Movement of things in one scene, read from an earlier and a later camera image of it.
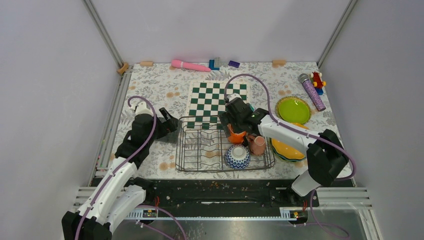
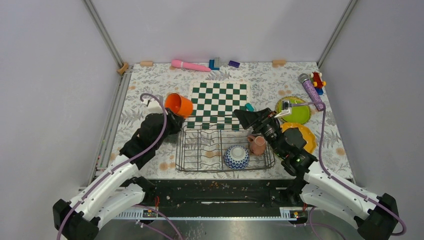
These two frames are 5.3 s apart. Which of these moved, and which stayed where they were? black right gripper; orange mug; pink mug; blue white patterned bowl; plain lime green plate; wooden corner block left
Moved: black right gripper; orange mug
Stayed: plain lime green plate; blue white patterned bowl; wooden corner block left; pink mug
